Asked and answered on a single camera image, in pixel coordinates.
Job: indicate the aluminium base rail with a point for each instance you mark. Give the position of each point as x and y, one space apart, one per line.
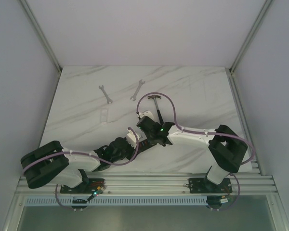
175 183

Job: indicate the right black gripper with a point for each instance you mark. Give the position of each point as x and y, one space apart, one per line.
147 136

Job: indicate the left aluminium frame post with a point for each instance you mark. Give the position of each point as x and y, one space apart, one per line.
43 40

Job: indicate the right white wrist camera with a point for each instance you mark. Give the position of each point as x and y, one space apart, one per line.
146 113

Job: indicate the aluminium frame post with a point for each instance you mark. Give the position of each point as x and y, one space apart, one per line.
43 40
251 34

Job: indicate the black fuse box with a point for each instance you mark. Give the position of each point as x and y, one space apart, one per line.
145 145

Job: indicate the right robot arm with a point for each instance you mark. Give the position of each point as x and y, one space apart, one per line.
223 144

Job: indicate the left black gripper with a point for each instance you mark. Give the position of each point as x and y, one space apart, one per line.
139 146

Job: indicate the black handled claw hammer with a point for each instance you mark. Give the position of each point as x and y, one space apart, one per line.
154 97

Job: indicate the right aluminium frame post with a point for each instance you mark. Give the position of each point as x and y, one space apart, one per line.
251 34

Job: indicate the clear fuse box lid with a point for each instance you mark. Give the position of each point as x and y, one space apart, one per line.
104 116

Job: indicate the grey slotted cable duct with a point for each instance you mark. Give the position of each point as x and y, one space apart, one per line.
116 200

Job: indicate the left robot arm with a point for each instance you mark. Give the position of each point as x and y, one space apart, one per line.
52 163

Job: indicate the left silver wrench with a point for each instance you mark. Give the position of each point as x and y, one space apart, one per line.
108 99

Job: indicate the right silver wrench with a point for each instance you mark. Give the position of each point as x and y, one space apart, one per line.
134 96

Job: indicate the silver wrench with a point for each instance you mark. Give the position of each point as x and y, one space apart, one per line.
134 96
108 99

